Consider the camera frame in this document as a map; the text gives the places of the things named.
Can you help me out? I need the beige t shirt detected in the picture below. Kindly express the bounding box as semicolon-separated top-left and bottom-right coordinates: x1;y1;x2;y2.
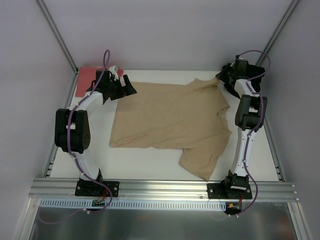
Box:
109;78;231;181

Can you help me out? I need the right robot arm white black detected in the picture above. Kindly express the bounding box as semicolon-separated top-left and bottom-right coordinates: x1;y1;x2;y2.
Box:
212;55;268;199

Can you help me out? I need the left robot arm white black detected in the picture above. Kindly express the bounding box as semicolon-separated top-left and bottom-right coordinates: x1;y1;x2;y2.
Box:
54;67;137;196

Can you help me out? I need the black t shirt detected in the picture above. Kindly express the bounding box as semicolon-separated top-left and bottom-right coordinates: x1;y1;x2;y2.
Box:
224;64;265;99

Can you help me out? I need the folded pink t shirt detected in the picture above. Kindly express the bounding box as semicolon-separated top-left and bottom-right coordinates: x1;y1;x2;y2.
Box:
75;65;124;98

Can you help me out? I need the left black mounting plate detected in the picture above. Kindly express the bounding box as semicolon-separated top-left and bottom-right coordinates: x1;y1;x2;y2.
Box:
74;179;120;198

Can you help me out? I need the black mounting plate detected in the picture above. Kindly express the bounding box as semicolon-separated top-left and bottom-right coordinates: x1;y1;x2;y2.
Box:
206;182;253;200
74;179;120;198

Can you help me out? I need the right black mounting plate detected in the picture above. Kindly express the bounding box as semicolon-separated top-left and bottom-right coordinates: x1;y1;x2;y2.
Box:
206;182;253;200

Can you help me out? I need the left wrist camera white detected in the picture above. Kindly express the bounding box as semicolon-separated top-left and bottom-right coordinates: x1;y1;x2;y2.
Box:
108;65;124;80

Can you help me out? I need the right aluminium frame post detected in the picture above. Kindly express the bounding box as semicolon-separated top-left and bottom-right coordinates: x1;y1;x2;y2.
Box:
263;0;301;56

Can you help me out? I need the aluminium frame post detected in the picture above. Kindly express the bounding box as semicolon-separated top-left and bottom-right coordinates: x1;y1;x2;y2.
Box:
35;0;79;74
263;0;301;56

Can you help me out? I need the left aluminium frame post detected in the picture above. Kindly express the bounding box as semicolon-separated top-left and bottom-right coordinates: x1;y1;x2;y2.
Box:
35;0;79;74

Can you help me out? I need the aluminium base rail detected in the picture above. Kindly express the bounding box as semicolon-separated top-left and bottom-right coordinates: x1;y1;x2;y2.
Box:
28;178;300;203

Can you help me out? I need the white slotted cable duct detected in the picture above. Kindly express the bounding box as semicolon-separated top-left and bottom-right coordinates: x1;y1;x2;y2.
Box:
39;198;226;212

